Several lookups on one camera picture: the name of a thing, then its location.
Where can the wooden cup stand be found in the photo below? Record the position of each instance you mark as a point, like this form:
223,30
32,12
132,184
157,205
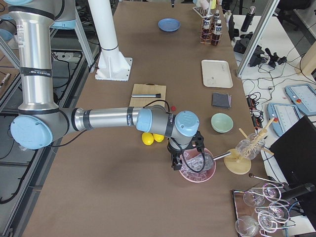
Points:
238,164

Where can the lower right drink bottle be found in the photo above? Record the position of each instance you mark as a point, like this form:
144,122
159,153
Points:
216,16

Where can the grey folded cloth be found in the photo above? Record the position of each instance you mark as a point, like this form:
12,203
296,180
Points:
221,100

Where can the bamboo cutting board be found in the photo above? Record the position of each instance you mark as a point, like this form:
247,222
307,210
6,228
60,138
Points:
146,89

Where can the clear glass mug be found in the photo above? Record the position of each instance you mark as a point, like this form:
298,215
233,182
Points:
250,147

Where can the copper wire bottle rack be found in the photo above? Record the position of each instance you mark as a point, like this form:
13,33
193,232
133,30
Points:
211,26

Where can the black monitor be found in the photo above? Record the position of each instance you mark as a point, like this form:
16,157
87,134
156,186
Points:
295,152

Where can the blue plate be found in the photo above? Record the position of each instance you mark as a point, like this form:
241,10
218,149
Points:
169,24

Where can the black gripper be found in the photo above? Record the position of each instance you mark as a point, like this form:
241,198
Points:
173,151

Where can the blue teach pendant far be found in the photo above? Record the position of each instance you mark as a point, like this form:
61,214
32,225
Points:
304,97

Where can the lower left drink bottle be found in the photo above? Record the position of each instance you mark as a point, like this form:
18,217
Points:
216,33

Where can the cream rabbit tray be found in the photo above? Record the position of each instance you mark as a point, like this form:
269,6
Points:
216,73

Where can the whole yellow lemon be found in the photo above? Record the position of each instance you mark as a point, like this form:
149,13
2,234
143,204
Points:
158,138
147,138

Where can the upper whole yellow lemon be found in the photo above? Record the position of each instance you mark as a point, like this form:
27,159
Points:
158,138

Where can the drink bottle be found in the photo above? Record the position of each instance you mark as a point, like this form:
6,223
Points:
205,33
216,16
216,33

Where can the blue teach pendant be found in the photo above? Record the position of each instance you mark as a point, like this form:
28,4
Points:
286,115
304,97

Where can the top drink bottle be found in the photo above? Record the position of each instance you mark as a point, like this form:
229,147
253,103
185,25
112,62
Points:
205,33

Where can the steel ice scoop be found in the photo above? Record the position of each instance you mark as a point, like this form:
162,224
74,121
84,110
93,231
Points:
206,161

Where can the steel muddler black tip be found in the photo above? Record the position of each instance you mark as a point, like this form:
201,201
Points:
155,95

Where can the black thermos bottle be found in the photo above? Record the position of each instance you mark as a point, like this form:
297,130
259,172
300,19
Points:
248,19

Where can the wire glass holder rack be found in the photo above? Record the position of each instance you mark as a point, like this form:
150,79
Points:
261,211

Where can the green bowl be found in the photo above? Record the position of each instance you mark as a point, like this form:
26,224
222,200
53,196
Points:
221,122

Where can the blue teach pendant near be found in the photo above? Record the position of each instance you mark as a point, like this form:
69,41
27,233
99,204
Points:
286,115

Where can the pink bowl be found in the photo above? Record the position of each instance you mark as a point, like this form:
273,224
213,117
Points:
192,161

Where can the lower whole yellow lemon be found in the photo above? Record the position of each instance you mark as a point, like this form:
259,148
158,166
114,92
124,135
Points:
147,138

